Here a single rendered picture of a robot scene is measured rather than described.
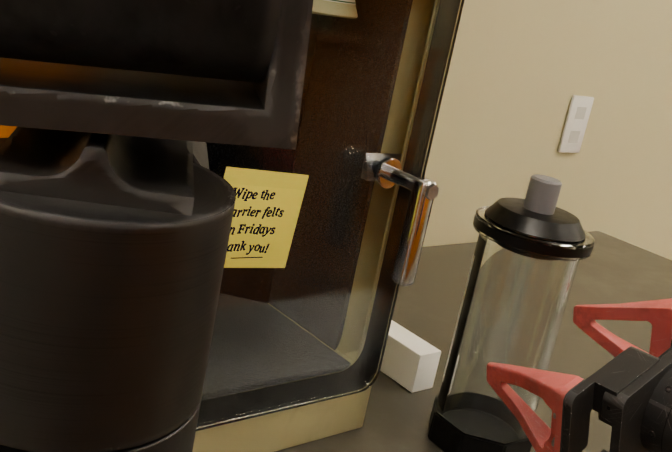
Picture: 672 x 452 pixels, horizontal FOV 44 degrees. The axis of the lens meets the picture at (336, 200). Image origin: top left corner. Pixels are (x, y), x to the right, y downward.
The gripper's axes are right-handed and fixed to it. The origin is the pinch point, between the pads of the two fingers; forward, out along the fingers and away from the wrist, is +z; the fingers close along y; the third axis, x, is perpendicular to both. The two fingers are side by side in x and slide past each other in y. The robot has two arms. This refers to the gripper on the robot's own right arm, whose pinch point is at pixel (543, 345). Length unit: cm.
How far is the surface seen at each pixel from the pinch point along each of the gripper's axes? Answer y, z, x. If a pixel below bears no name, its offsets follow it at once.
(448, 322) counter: -28, 35, 27
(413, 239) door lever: -0.7, 13.1, -3.4
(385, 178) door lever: -2.0, 17.5, -7.0
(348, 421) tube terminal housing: 1.8, 20.0, 17.4
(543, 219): -13.6, 10.2, -1.4
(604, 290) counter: -66, 35, 39
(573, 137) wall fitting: -92, 60, 26
